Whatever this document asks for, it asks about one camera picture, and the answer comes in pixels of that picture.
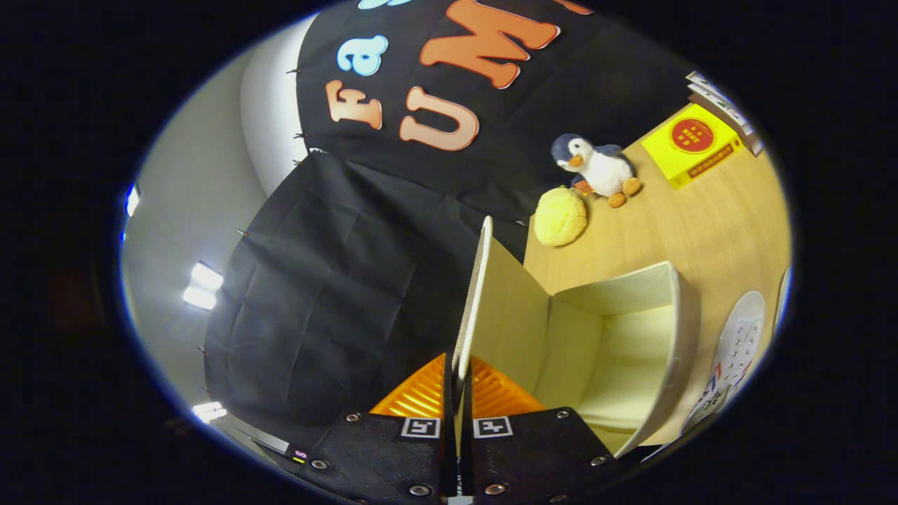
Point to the plush penguin toy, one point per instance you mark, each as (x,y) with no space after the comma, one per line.
(603,172)

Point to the plain black side cloth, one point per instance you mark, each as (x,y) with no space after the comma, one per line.
(337,294)

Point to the ceiling light panel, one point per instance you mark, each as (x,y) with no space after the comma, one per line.
(131,200)
(203,284)
(209,412)

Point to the yellow plush bread bun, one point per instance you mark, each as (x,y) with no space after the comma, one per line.
(560,217)

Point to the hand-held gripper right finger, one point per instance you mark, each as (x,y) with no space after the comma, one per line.
(533,456)

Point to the illustrated white book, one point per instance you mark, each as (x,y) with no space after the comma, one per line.
(708,84)

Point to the black device with indicator light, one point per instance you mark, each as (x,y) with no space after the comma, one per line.
(298,454)

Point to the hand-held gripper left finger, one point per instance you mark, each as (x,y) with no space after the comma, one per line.
(386,456)

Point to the cream fabric storage box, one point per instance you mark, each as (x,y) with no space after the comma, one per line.
(617,351)

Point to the yellow book with red circle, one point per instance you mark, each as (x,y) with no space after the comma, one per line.
(691,144)

